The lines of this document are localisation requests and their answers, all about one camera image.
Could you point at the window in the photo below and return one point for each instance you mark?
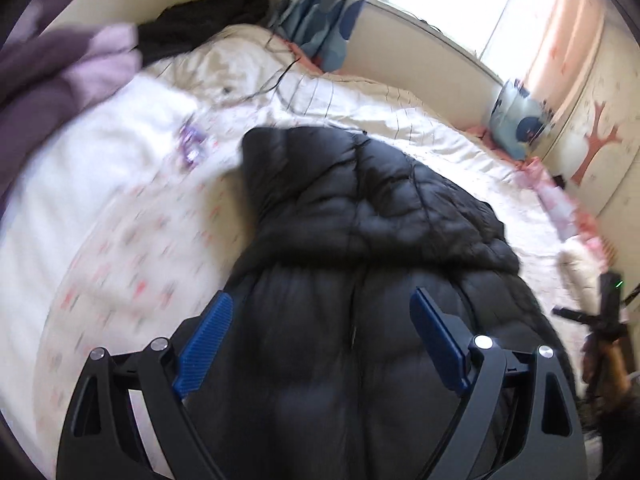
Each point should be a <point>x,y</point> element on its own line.
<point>475,5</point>

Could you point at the black garment by wall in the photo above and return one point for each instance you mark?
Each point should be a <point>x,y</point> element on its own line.
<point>185,26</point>

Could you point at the blue pink patterned left curtain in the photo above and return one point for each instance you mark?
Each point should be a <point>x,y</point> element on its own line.
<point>320,28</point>

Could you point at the blue pink patterned curtain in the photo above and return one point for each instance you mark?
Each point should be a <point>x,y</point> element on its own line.
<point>545,49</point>
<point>320,28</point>

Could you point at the white cherry print bed quilt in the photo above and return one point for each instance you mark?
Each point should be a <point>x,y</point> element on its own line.
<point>132,216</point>

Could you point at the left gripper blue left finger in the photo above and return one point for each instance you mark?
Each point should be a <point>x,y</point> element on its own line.
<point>101,439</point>

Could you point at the blue pink patterned right curtain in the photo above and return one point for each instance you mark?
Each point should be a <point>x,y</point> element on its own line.
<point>545,49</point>

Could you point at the black puffer down jacket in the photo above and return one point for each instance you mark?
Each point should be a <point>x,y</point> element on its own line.
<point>322,374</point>

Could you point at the person right hand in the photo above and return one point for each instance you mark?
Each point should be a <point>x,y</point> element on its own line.
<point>603,362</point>

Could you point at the white decorated wardrobe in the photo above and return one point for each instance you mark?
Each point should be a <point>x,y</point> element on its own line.
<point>597,152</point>

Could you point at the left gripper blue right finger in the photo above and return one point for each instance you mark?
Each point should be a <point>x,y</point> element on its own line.
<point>542,438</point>

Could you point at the purple folded garment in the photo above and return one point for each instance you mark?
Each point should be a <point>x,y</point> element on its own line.
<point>49,76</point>

